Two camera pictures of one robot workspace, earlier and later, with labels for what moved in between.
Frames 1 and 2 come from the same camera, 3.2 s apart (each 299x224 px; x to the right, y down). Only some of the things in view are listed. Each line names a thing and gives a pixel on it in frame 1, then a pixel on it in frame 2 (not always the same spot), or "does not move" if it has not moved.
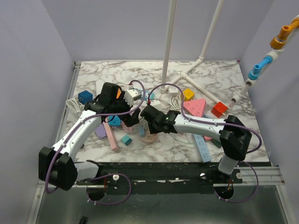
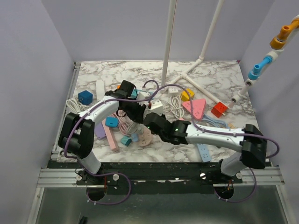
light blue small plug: (142, 132) to (135, 137)
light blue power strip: (202, 148) does not move
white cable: (74, 104) does not move
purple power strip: (101, 131) does not move
